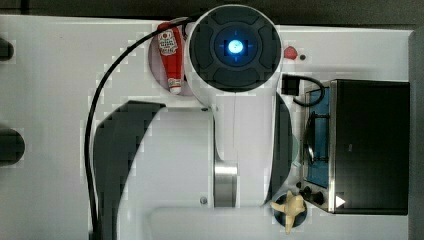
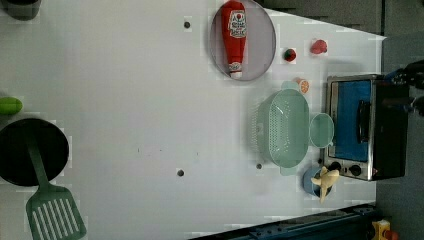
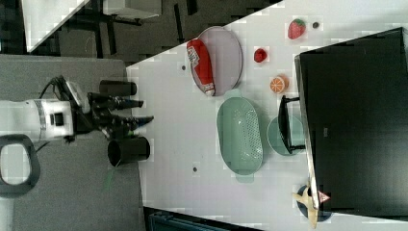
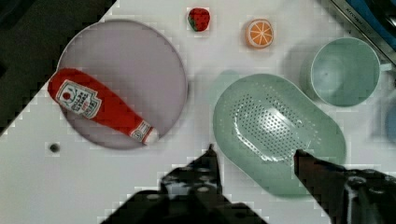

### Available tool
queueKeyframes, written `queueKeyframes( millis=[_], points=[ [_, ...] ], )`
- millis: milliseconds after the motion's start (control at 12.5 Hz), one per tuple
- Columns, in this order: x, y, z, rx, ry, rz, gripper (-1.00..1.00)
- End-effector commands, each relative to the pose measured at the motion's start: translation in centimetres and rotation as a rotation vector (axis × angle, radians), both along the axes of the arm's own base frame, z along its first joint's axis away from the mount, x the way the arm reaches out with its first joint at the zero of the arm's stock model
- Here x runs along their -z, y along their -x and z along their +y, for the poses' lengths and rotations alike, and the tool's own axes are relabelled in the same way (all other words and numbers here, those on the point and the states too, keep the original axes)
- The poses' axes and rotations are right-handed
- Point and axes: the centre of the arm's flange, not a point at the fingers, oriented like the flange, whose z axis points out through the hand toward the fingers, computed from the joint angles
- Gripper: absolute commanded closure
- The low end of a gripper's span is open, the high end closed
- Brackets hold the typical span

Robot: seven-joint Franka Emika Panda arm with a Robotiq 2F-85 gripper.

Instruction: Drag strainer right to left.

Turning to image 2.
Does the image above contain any mint green plastic strainer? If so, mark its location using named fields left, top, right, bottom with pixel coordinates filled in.
left=255, top=81, right=309, bottom=176

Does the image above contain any round grey plate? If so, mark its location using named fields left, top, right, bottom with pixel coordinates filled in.
left=209, top=0, right=276, bottom=81

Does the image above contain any orange slice toy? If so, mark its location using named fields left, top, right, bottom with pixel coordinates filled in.
left=295, top=78, right=309, bottom=94

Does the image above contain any small red tomato toy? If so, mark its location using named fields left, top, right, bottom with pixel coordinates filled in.
left=283, top=49, right=297, bottom=62

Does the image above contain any mint green cup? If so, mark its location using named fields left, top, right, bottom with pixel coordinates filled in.
left=309, top=113, right=335, bottom=149

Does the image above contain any red ketchup bottle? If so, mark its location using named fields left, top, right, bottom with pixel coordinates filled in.
left=221, top=0, right=247, bottom=79

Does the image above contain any blue bowl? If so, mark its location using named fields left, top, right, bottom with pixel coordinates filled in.
left=303, top=167, right=322, bottom=197

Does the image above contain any peeled banana toy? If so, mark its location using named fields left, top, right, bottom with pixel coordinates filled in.
left=311, top=166, right=340, bottom=204

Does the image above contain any red strawberry toy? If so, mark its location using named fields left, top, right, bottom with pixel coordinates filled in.
left=310, top=39, right=328, bottom=54

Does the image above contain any black silver toaster oven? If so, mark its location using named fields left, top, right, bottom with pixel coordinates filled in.
left=323, top=74, right=409, bottom=181

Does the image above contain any green slotted spatula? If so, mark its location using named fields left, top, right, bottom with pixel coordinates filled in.
left=24, top=130, right=87, bottom=240

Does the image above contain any black frying pan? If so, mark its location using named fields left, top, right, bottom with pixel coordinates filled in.
left=0, top=118, right=70, bottom=187

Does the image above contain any green cucumber toy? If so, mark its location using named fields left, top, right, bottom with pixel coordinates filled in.
left=0, top=97, right=23, bottom=115

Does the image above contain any black cylinder container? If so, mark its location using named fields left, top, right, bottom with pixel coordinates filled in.
left=1, top=0, right=42, bottom=21

